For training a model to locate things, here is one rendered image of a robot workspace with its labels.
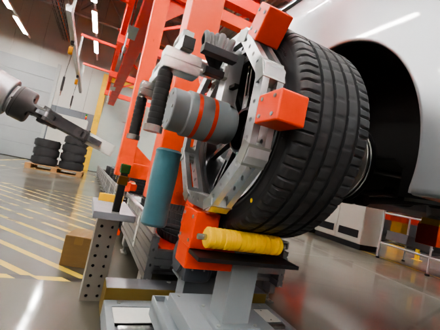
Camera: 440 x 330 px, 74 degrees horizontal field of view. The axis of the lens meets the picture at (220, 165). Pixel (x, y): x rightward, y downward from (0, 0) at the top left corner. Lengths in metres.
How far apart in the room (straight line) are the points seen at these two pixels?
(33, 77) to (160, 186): 13.57
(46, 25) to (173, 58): 14.38
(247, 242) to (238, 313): 0.28
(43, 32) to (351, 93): 14.49
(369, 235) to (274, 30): 5.43
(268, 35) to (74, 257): 1.64
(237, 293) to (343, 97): 0.66
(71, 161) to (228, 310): 8.45
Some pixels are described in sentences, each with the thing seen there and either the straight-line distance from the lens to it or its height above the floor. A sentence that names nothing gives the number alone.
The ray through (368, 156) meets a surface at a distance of 1.20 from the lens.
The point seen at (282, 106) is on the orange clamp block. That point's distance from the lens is 0.63.
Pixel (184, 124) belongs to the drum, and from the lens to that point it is 0.86.
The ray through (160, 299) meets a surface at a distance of 1.32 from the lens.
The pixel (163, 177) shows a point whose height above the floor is 0.64.
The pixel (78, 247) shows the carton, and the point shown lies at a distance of 1.98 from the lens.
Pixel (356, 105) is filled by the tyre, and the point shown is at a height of 0.93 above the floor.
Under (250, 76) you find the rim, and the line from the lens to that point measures 1.04.
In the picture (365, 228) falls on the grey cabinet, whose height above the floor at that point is 0.39.
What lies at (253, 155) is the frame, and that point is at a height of 0.74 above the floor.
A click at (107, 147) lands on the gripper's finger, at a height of 0.69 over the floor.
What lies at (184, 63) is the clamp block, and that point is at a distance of 0.73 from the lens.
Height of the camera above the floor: 0.66
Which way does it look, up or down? 3 degrees up
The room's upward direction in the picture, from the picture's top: 12 degrees clockwise
